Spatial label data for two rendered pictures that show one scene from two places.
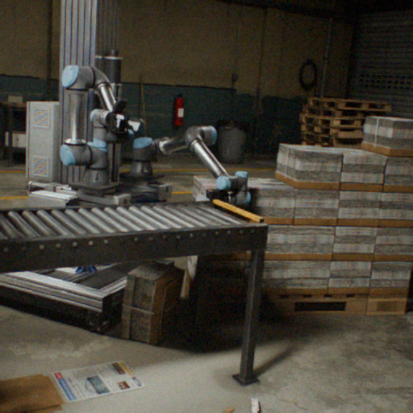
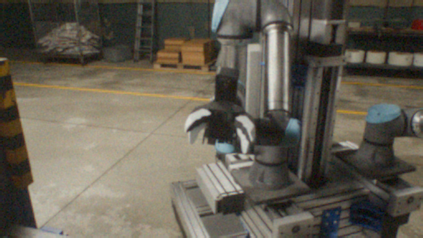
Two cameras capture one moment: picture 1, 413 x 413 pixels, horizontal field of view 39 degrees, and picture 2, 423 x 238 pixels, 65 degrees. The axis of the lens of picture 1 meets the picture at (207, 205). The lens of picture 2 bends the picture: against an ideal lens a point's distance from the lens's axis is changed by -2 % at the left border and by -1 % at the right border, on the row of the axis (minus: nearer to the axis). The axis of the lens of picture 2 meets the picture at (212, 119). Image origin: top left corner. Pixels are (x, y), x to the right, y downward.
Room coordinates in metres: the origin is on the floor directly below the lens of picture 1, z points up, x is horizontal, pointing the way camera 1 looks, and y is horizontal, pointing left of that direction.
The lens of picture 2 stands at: (2.43, -0.01, 1.46)
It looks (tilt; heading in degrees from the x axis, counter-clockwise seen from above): 21 degrees down; 47
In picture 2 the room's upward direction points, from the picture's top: straight up
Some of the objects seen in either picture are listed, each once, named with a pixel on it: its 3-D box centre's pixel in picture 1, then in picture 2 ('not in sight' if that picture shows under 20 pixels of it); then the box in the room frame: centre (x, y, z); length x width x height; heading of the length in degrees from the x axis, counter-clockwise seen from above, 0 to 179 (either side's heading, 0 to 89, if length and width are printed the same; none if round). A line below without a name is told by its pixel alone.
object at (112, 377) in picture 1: (98, 380); not in sight; (2.58, 0.45, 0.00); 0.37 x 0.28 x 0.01; 121
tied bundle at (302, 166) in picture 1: (307, 166); not in sight; (3.79, -0.63, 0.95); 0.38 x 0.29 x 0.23; 15
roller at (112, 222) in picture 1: (111, 223); not in sight; (2.59, 0.42, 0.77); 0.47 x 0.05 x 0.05; 31
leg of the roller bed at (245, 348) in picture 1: (252, 314); not in sight; (2.71, -0.26, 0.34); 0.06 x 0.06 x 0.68; 31
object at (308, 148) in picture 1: (310, 148); not in sight; (3.79, -0.63, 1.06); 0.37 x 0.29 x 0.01; 15
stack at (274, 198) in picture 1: (280, 245); not in sight; (3.76, -0.50, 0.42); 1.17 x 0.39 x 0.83; 103
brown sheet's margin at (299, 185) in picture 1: (306, 180); not in sight; (3.79, -0.62, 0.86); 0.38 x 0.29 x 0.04; 15
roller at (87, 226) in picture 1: (84, 225); not in sight; (2.52, 0.53, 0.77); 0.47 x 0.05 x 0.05; 31
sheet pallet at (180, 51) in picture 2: not in sight; (187, 54); (6.91, 5.63, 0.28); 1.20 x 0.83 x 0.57; 121
